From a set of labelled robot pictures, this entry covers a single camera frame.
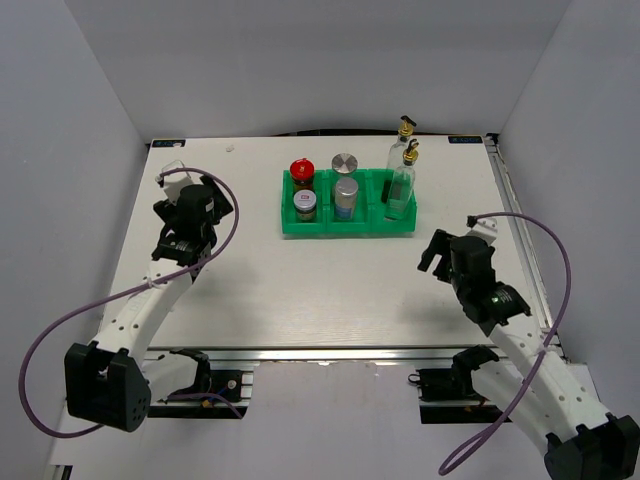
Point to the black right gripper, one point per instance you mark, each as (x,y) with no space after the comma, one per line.
(439,244)

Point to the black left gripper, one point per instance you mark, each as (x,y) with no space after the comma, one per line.
(219,204)

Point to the clear glass cruet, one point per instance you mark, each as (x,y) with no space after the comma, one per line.
(402,184)

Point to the red-label lid small jar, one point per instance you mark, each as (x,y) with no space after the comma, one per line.
(305,205)

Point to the red-lid dark sauce jar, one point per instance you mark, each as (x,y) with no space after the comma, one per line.
(302,174)

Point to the glass cruet with dark spice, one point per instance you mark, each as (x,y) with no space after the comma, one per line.
(395,156)

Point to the blue-label white shaker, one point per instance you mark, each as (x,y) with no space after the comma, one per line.
(346,192)

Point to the silver-lid white powder jar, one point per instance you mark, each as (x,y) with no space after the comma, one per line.
(344,165)

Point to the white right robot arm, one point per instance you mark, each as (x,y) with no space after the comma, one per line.
(577,436)

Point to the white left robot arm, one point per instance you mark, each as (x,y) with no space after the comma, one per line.
(108,381)

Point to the green three-compartment tray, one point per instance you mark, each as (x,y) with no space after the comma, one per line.
(369,211)

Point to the right blue table sticker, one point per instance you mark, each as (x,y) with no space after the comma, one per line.
(465,139)

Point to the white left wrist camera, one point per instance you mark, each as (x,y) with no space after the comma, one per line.
(173,184)

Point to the aluminium side rail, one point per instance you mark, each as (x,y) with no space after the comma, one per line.
(520,229)

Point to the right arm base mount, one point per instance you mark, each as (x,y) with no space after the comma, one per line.
(447,396)

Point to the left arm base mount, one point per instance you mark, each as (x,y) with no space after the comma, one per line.
(215,387)

